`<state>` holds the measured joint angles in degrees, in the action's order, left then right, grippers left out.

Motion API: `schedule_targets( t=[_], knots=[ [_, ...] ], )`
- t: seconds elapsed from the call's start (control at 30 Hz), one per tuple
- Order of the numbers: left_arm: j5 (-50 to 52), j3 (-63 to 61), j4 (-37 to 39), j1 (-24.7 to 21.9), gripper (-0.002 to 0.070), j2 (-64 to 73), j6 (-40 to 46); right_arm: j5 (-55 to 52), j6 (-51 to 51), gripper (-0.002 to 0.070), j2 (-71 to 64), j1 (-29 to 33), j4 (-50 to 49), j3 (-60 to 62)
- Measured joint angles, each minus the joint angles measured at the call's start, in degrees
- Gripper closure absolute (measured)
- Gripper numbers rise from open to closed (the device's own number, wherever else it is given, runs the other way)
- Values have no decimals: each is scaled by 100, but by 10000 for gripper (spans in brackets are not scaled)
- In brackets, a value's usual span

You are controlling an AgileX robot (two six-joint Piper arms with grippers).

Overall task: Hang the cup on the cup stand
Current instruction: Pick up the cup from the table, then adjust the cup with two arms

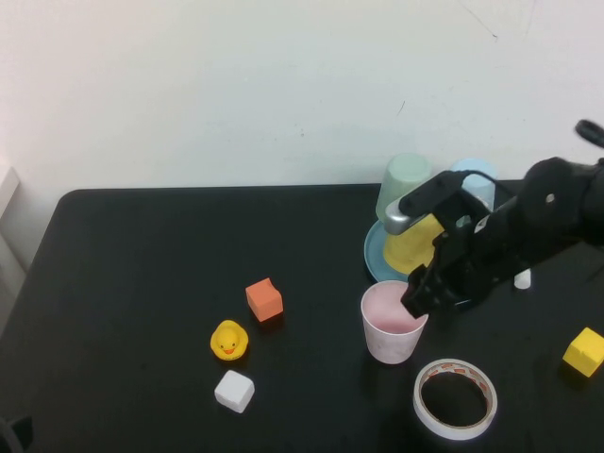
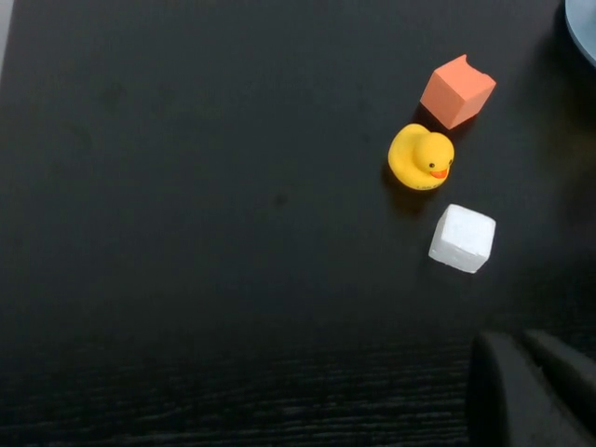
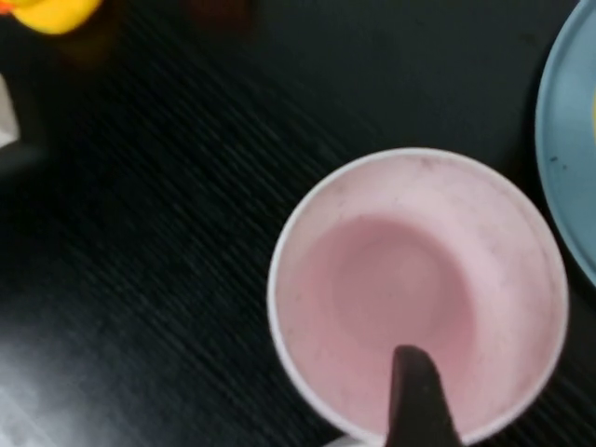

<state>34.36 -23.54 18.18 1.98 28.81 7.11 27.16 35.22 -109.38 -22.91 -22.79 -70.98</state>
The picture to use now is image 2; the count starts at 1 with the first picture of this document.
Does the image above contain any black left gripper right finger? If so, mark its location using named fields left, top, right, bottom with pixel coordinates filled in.
left=522, top=328, right=596, bottom=430

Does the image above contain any orange foam cube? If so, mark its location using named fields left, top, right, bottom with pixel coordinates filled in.
left=419, top=54, right=497, bottom=131

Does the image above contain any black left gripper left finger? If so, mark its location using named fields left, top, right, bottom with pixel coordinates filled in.
left=468, top=329, right=596, bottom=447

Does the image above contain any blue cup stand with pegs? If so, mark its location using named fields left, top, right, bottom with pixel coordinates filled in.
left=564, top=0, right=596, bottom=66

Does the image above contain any white foam cube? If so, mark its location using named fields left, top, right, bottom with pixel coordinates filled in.
left=427, top=203, right=497, bottom=275

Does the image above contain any yellow rubber duck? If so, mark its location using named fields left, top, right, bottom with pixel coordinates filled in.
left=387, top=122, right=455, bottom=192

